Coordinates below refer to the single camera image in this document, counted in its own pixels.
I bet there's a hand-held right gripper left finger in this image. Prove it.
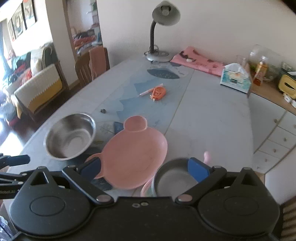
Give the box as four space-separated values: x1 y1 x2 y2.
26 158 114 206

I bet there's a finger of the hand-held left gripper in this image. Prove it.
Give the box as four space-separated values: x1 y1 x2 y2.
0 170 36 186
0 153 31 168

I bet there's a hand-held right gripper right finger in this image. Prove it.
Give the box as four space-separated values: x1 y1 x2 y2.
174 158 265 207

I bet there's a cream ceramic bowl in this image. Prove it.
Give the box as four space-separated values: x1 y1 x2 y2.
140 151 212 197

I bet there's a small steel bowl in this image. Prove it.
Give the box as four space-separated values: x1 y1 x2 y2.
151 158 200 197

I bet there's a large steel bowl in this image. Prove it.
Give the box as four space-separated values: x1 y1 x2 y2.
43 112 96 161

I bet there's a pink bear-shaped plate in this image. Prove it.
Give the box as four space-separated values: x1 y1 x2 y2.
84 115 168 190

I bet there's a cream yellow sofa cover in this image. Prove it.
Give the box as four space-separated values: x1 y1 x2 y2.
14 64 63 114

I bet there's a blue printed table runner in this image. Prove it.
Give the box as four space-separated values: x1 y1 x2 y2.
91 62 195 193

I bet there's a white drawer cabinet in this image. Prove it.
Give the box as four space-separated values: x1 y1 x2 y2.
248 81 296 179

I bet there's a pink pen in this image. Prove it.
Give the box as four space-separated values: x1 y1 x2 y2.
137 83 163 97

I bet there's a wooden sofa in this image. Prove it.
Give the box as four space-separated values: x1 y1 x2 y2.
3 43 70 121

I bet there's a pile of clothes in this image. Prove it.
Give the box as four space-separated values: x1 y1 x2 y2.
7 52 33 81

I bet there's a teal book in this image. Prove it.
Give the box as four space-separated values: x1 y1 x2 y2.
220 63 252 93

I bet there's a wooden slat-back chair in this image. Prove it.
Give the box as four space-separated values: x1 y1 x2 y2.
276 198 296 241
74 52 93 88

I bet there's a brown panel-back chair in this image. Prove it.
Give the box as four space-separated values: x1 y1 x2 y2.
89 47 110 78

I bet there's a pink printed cloth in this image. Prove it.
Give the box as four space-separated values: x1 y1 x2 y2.
170 46 226 77

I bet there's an orange liquid bottle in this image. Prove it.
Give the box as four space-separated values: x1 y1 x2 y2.
253 61 269 85

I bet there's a white adapter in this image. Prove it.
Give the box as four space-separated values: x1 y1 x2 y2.
283 93 296 106

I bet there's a clear glass cup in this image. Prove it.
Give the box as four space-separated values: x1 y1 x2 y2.
236 55 248 70

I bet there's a yellow tissue box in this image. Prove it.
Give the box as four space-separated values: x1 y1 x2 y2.
278 73 296 97

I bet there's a shelf of folded clothes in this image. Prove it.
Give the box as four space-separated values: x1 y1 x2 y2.
72 27 103 56

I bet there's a large glass jar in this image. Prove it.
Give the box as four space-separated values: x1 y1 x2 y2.
248 44 284 83

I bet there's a clear plastic box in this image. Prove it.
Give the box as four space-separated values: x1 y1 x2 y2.
281 62 296 76

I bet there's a grey desk lamp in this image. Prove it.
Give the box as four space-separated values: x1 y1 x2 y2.
144 0 181 62

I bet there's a framed wall picture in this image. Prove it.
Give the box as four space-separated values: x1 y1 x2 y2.
22 0 37 30
7 19 15 42
11 4 25 39

